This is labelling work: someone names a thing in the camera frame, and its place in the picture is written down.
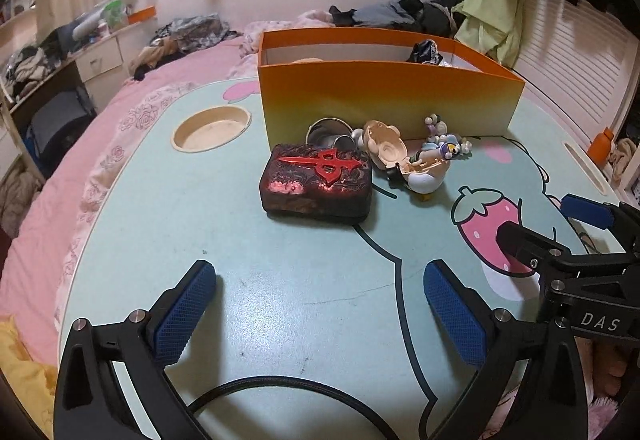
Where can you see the light green cloth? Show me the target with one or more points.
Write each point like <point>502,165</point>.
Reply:
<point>490,14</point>

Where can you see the white duck figurine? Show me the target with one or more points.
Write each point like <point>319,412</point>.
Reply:
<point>425,177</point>

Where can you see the white desk with drawer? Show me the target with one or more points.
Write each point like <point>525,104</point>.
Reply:
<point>97,58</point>

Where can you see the black bag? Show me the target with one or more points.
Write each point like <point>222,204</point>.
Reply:
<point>60,122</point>

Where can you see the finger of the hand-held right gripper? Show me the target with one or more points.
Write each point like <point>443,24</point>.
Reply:
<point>525,245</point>
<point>585,211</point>

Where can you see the yellow cloth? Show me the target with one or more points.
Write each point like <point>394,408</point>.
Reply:
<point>20,370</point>

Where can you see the dark furry accessory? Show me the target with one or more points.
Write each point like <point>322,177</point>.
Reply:
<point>425,52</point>

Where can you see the beige cloth bundle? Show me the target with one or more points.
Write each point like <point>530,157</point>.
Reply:
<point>622,158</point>

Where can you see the black case red emblem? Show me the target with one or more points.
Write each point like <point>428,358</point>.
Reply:
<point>320,185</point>

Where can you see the pink bed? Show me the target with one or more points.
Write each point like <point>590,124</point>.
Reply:
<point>150,84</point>

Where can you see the pile of dark clothes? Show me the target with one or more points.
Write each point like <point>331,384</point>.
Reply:
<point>395,12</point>

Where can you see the cluttered shelf unit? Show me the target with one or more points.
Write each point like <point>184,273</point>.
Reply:
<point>631,190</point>

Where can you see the mint printed lap table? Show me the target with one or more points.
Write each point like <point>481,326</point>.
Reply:
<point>300,270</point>

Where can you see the white slatted panel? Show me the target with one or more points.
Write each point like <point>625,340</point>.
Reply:
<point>575,59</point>

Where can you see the silver metal cup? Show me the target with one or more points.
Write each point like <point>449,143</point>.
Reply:
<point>327,132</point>

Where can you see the green white plastic bag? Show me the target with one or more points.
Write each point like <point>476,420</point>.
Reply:
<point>113,12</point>

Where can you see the orange bottle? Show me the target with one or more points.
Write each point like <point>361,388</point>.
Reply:
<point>600,148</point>

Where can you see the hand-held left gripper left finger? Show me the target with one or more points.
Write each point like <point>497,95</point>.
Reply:
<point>182,315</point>

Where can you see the pink plush cloth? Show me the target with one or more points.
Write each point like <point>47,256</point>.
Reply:
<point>602,370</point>

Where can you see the orange flat box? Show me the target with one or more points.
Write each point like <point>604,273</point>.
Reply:
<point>142,14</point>

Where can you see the patterned grey clothes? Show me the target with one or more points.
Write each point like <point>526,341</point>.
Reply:
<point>190,37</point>

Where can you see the orange cardboard box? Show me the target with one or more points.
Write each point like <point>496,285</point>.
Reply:
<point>390,99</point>

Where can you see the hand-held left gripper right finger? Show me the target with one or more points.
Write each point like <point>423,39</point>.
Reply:
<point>455,315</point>

